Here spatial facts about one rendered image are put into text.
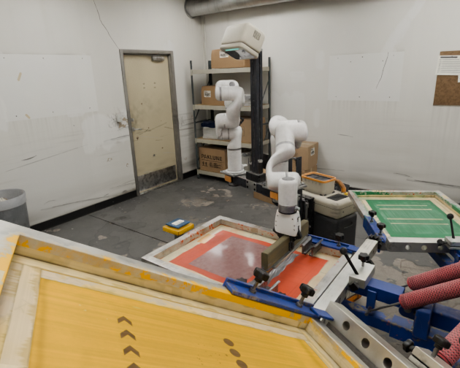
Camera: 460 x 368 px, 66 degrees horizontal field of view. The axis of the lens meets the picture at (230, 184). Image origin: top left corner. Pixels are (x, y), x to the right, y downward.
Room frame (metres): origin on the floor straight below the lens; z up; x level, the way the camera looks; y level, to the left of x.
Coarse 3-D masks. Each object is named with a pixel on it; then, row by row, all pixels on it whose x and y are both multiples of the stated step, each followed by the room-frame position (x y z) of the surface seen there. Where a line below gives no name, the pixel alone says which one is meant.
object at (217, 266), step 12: (192, 252) 1.54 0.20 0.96; (204, 252) 1.53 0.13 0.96; (216, 252) 1.53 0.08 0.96; (180, 264) 1.43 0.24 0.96; (192, 264) 1.42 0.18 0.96; (204, 264) 1.42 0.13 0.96; (216, 264) 1.41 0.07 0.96; (228, 264) 1.41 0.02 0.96; (240, 264) 1.41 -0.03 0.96; (252, 264) 1.40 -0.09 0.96; (216, 276) 1.32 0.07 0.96; (228, 276) 1.31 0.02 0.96; (240, 276) 1.31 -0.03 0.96; (252, 276) 1.31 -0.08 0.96; (288, 276) 1.30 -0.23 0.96; (288, 288) 1.21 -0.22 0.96
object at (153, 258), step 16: (208, 224) 1.78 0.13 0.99; (224, 224) 1.84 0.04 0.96; (240, 224) 1.77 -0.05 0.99; (176, 240) 1.60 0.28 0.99; (192, 240) 1.66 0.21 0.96; (144, 256) 1.45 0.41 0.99; (160, 256) 1.48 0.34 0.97; (336, 256) 1.44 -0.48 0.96; (352, 256) 1.39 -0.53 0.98; (192, 272) 1.30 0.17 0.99; (336, 272) 1.26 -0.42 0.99; (320, 288) 1.15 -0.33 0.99
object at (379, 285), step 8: (376, 280) 1.11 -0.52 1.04; (360, 288) 1.10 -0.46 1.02; (368, 288) 1.08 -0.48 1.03; (376, 288) 1.07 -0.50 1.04; (384, 288) 1.06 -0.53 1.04; (392, 288) 1.06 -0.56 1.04; (400, 288) 1.06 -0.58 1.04; (376, 296) 1.07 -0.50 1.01; (384, 296) 1.05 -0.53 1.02; (392, 296) 1.04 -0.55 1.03; (400, 304) 1.02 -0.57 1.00
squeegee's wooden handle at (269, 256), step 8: (304, 224) 1.42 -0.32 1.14; (304, 232) 1.42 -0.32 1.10; (280, 240) 1.27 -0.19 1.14; (288, 240) 1.30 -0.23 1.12; (296, 240) 1.36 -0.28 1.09; (272, 248) 1.21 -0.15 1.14; (280, 248) 1.24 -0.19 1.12; (264, 256) 1.17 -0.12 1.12; (272, 256) 1.19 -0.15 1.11; (280, 256) 1.25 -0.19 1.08; (264, 264) 1.17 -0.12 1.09; (272, 264) 1.19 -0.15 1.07
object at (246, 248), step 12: (216, 240) 1.65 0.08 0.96; (228, 240) 1.65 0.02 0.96; (240, 240) 1.64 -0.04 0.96; (252, 240) 1.64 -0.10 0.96; (228, 252) 1.52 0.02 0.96; (240, 252) 1.52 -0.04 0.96; (252, 252) 1.52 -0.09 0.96; (300, 252) 1.50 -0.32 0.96; (288, 264) 1.39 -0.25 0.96; (300, 264) 1.39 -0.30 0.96; (312, 264) 1.38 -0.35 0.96; (324, 264) 1.38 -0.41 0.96; (300, 276) 1.29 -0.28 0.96; (312, 276) 1.29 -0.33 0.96
